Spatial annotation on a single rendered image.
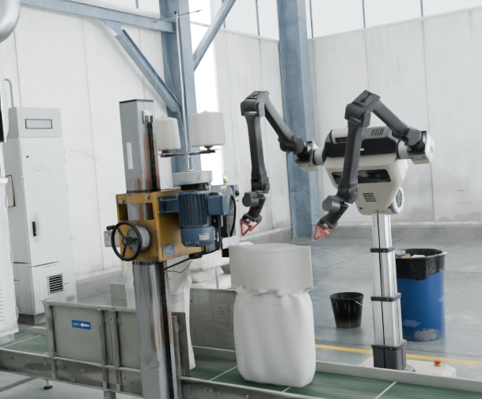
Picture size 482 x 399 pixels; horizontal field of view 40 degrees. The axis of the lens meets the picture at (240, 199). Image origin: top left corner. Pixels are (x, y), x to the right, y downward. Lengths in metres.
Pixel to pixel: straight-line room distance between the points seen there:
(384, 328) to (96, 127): 5.51
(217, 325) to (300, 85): 8.49
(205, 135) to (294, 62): 9.07
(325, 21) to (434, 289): 7.68
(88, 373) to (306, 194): 8.51
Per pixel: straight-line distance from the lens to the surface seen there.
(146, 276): 3.04
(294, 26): 12.09
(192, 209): 2.89
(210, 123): 3.01
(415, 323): 5.21
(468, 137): 11.02
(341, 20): 11.98
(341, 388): 3.16
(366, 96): 2.77
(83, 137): 8.15
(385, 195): 3.35
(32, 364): 4.18
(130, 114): 3.03
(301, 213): 11.95
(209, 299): 3.81
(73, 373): 3.92
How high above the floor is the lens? 1.43
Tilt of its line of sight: 3 degrees down
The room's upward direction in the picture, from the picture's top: 4 degrees counter-clockwise
